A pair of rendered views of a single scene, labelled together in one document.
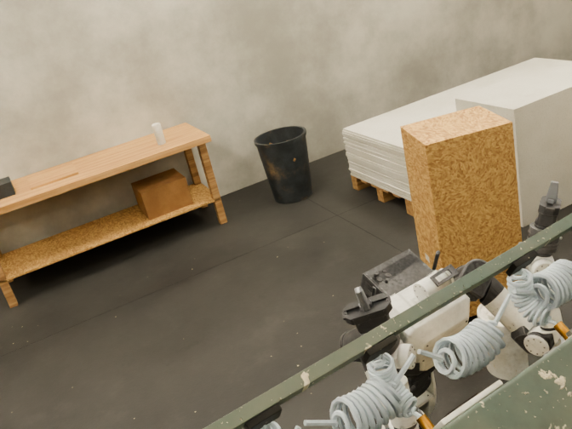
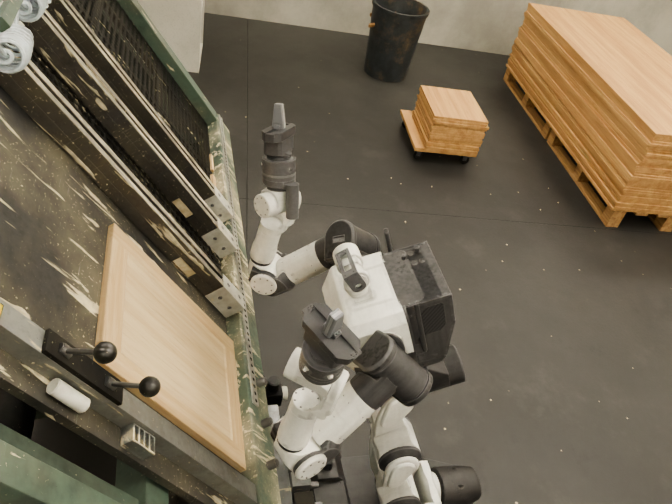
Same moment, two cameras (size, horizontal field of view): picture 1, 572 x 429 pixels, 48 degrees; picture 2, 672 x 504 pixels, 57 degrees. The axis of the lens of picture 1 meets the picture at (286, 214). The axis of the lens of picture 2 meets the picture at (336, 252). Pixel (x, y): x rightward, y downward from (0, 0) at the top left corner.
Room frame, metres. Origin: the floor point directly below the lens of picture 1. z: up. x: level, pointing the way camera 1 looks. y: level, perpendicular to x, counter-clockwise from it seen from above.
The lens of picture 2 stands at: (1.72, -1.50, 2.37)
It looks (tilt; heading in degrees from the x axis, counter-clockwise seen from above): 39 degrees down; 96
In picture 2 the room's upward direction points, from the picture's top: 13 degrees clockwise
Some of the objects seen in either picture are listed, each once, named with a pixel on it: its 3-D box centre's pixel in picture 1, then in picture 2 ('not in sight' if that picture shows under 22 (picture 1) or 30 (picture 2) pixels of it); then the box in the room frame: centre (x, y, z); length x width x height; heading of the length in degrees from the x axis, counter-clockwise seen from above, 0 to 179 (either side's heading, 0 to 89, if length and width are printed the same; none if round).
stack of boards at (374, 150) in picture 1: (481, 128); not in sight; (5.88, -2.03, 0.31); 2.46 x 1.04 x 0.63; 111
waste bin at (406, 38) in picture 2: not in sight; (391, 39); (1.16, 4.20, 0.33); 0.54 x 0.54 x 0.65
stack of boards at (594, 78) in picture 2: not in sight; (615, 106); (3.19, 3.90, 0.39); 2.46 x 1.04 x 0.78; 111
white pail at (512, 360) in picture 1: (508, 329); not in sight; (2.88, -1.04, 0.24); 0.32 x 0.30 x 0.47; 111
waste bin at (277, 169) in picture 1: (287, 165); not in sight; (6.11, -0.12, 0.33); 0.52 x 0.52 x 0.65
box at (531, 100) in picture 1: (535, 141); not in sight; (4.84, -2.11, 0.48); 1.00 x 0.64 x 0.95; 111
